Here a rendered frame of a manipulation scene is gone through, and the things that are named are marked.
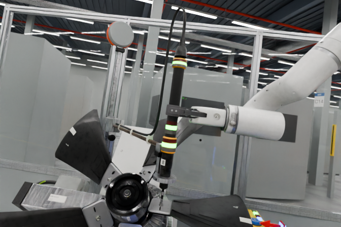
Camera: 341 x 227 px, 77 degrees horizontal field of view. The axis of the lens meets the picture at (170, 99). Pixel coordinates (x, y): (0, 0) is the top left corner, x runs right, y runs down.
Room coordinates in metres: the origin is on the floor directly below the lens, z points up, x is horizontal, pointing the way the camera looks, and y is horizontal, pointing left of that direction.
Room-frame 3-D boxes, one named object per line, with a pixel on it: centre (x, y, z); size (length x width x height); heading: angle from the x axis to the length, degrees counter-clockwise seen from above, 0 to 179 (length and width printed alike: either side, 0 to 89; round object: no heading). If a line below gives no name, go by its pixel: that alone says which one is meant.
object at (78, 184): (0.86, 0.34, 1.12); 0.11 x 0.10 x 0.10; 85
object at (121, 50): (1.24, 0.33, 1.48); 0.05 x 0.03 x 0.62; 120
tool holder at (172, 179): (0.66, -0.01, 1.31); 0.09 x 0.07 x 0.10; 30
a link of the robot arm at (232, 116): (0.64, -0.18, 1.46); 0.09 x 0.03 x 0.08; 175
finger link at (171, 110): (0.62, -0.02, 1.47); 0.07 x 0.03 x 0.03; 85
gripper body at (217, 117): (0.65, -0.12, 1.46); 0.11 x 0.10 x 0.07; 85
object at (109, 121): (1.19, 0.30, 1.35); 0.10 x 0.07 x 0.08; 30
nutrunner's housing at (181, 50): (0.65, -0.01, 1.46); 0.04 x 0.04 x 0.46
